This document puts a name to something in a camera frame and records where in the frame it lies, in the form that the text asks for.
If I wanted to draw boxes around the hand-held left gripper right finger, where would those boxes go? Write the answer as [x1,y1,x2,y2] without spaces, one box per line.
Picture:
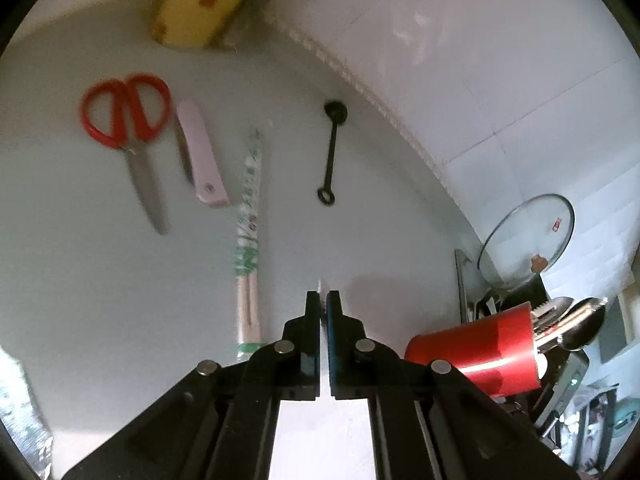
[326,290,581,480]

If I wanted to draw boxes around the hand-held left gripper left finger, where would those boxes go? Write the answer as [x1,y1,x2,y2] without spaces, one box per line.
[60,290,322,480]

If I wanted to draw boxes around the metal spoon with black handle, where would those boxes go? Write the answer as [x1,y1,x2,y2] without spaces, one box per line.
[537,296,609,352]

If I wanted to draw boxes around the red metal canister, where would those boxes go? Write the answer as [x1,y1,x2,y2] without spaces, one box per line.
[403,302,547,402]

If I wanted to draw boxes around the red-handled scissors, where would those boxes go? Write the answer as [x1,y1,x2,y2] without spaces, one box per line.
[80,74,173,236]

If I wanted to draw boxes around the black clay pot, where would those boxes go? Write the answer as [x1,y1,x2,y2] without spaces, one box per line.
[492,272,551,313]

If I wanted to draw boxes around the chopsticks in green patterned sleeve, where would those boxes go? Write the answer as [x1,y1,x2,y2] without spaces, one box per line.
[231,127,267,363]

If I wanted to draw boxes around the glass pot lid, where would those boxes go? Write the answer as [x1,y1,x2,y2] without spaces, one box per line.
[476,193,576,291]

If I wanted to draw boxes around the pink folding knife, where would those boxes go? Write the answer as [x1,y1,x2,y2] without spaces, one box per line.
[174,100,231,208]

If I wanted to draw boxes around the small black spoon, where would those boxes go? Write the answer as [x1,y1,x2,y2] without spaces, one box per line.
[316,101,349,207]

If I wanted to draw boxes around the aluminium foil sheet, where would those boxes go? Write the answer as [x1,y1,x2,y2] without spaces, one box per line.
[0,347,53,480]

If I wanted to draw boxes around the yellow cling film roll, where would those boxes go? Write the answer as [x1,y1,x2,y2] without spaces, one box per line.
[150,0,275,51]

